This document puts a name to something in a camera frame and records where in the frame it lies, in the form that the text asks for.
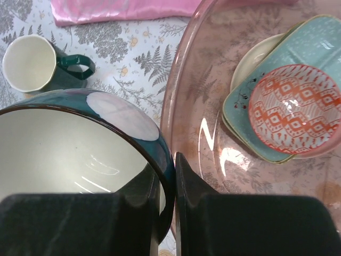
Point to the mint divided rectangular tray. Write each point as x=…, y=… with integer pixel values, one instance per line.
x=230, y=128

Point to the pink satin cloth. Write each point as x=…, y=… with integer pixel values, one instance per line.
x=69, y=13

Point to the dark teal dotted bowl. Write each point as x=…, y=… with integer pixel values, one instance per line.
x=82, y=141

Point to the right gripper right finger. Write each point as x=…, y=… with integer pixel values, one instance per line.
x=211, y=223

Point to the cream and pink plate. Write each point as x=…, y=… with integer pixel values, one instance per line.
x=251, y=59

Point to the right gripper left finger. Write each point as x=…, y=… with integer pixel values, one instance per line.
x=121, y=223

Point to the pink transparent plastic bin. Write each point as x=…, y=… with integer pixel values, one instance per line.
x=199, y=82

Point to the dark green mug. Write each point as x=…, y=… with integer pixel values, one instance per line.
x=32, y=64

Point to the red patterned bowl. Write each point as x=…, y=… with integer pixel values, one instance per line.
x=295, y=109

